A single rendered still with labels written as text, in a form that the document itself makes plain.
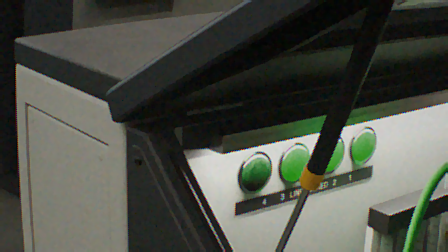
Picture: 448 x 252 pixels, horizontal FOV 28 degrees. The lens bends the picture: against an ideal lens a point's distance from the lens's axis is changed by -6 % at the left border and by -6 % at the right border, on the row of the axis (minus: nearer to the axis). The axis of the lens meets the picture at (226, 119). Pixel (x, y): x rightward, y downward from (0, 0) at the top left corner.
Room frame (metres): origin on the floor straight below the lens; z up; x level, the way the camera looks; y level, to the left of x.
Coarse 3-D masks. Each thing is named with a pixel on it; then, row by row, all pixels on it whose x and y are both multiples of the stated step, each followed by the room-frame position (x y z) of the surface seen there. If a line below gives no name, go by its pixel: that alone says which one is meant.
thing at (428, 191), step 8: (440, 168) 1.02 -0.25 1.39; (432, 176) 1.04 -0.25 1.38; (440, 176) 1.03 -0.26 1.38; (432, 184) 1.04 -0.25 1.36; (424, 192) 1.05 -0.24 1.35; (432, 192) 1.05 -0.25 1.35; (424, 200) 1.06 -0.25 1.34; (416, 208) 1.07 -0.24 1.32; (424, 208) 1.06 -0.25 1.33; (416, 216) 1.07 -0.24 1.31; (416, 224) 1.07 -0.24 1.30; (408, 232) 1.08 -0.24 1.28; (416, 232) 1.08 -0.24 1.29; (408, 240) 1.08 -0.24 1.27; (416, 240) 1.08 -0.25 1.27; (408, 248) 1.08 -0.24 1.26
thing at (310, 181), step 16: (384, 0) 0.71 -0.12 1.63; (368, 16) 0.72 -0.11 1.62; (384, 16) 0.72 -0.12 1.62; (368, 32) 0.72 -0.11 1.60; (368, 48) 0.73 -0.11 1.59; (352, 64) 0.74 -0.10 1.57; (368, 64) 0.74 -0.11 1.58; (352, 80) 0.74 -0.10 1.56; (336, 96) 0.75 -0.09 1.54; (352, 96) 0.75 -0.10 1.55; (336, 112) 0.75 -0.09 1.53; (336, 128) 0.76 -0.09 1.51; (320, 144) 0.77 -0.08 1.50; (336, 144) 0.77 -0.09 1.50; (320, 160) 0.77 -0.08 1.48; (304, 176) 0.78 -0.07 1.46; (320, 176) 0.78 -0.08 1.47; (304, 192) 0.79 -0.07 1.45; (288, 224) 0.81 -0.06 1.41; (288, 240) 0.82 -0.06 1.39
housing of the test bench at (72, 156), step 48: (48, 48) 1.12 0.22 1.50; (96, 48) 1.12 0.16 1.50; (144, 48) 1.13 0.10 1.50; (48, 96) 1.11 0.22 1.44; (96, 96) 1.01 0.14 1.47; (48, 144) 1.11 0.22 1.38; (96, 144) 1.02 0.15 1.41; (48, 192) 1.12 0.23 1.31; (96, 192) 1.02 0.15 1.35; (48, 240) 1.12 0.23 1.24; (96, 240) 1.02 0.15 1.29
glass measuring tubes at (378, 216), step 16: (416, 192) 1.22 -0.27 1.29; (384, 208) 1.15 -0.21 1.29; (400, 208) 1.15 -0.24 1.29; (432, 208) 1.19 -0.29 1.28; (368, 224) 1.16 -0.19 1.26; (384, 224) 1.14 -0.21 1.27; (400, 224) 1.15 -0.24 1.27; (432, 224) 1.21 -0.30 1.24; (368, 240) 1.16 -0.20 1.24; (384, 240) 1.15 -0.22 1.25; (400, 240) 1.17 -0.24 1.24; (432, 240) 1.21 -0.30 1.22
